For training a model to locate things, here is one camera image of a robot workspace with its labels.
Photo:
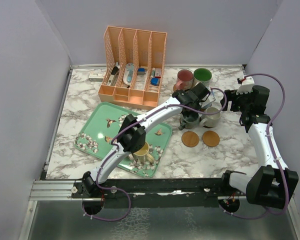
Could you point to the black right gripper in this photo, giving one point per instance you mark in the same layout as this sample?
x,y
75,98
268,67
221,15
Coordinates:
x,y
232,96

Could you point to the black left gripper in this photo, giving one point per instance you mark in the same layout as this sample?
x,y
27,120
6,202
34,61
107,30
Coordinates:
x,y
188,113

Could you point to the dark grey blue mug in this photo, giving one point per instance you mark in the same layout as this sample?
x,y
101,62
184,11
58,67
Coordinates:
x,y
188,120

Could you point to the beige grey mug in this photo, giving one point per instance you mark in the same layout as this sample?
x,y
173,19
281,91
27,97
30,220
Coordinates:
x,y
212,120

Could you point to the light orange wooden coaster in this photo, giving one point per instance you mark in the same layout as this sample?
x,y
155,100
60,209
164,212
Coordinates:
x,y
190,139

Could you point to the green mug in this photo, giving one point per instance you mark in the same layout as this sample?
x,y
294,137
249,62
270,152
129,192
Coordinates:
x,y
202,75

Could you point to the maroon red mug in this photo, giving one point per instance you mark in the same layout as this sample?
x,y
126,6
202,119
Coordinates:
x,y
184,79

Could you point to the yellow mug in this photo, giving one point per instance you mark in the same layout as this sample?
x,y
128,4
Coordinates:
x,y
143,155

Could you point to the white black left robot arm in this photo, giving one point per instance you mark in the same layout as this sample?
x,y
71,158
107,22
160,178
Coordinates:
x,y
132,133

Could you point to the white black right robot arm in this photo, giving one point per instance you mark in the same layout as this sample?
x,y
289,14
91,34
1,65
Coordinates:
x,y
273,184

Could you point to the blue stamp box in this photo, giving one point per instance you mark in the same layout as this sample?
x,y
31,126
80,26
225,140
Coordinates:
x,y
155,81

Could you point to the red white small box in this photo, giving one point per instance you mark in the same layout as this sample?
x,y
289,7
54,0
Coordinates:
x,y
156,73

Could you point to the white packaged item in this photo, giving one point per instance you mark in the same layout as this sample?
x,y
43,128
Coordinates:
x,y
141,78

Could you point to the blue correction tape package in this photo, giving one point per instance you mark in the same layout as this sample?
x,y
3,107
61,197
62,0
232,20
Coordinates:
x,y
128,73

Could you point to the orange plastic desk organizer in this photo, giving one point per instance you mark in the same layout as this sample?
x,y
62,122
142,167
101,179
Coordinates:
x,y
141,48

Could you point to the black white stapler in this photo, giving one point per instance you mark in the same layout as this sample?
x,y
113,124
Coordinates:
x,y
114,75

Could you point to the green floral tray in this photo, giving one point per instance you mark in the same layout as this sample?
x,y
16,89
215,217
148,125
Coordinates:
x,y
104,124

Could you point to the small white staples box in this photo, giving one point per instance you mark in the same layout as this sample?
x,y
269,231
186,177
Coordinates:
x,y
95,76

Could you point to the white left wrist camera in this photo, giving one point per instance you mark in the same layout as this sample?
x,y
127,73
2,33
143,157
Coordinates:
x,y
207,102

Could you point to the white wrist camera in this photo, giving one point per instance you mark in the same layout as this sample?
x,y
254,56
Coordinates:
x,y
246,85
207,102

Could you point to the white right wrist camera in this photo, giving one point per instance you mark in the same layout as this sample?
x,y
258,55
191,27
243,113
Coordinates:
x,y
246,85

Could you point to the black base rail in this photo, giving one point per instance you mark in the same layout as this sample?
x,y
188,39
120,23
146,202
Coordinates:
x,y
154,192

